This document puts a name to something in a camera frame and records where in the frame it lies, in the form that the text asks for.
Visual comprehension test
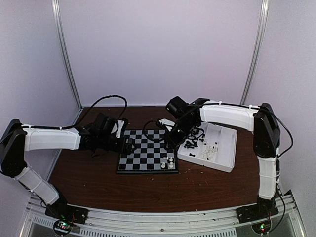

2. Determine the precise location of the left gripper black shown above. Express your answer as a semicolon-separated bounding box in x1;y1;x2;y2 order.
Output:
97;133;137;155

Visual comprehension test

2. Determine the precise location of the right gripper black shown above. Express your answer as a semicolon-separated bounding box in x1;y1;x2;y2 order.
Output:
164;118;198;150

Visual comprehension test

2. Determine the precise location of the black white chessboard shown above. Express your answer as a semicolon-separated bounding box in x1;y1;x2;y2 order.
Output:
116;129;178;174

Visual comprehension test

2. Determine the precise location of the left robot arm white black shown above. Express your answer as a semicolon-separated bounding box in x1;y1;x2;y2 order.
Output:
0;118;136;219

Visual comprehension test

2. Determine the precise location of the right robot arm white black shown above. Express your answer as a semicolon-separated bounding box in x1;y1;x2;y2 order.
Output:
165;96;280;218

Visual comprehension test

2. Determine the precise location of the black chess pieces upper cluster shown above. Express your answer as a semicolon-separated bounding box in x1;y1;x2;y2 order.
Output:
188;127;205;141

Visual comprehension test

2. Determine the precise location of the black chess pieces cluster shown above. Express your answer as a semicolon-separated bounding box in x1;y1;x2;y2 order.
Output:
188;127;205;141
184;139;198;149

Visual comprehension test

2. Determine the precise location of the black chess pieces lower cluster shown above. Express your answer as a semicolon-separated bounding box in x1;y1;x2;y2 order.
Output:
184;139;198;149

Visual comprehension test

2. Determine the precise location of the white chess pieces pile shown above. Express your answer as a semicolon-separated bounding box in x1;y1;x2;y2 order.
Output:
200;141;219;161

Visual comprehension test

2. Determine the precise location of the left controller board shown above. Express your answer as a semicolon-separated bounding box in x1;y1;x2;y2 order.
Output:
53;220;74;235

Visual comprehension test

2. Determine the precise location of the controller board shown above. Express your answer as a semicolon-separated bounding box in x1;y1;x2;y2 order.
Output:
251;221;272;235
53;220;74;235

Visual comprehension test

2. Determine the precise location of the right controller board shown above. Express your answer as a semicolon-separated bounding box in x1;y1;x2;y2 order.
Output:
251;221;272;235

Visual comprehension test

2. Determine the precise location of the white plastic tray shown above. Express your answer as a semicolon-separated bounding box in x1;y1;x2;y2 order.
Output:
177;122;237;173

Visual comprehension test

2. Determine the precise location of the right black cable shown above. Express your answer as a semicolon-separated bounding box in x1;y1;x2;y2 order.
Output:
143;120;171;149

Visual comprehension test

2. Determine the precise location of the black cable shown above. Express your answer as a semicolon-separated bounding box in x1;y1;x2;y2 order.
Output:
143;120;171;149
22;95;128;130

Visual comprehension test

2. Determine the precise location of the left black cable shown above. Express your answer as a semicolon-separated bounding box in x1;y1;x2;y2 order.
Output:
22;95;128;130

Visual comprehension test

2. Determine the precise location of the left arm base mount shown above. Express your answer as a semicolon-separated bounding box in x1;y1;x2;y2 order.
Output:
45;189;88;224

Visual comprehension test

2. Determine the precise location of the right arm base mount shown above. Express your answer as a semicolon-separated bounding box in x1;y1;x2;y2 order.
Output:
236;196;279;223

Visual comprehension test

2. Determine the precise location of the right aluminium frame post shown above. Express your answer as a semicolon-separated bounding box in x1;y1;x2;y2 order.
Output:
240;0;270;105

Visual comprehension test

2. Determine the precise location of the aluminium frame post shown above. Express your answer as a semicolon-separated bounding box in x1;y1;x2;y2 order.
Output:
51;0;82;110
240;0;270;105

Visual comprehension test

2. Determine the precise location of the aluminium front rail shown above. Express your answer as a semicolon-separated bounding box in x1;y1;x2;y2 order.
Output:
19;190;304;237

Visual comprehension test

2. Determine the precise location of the left aluminium frame post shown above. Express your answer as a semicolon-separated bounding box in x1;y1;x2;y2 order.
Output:
51;0;82;110

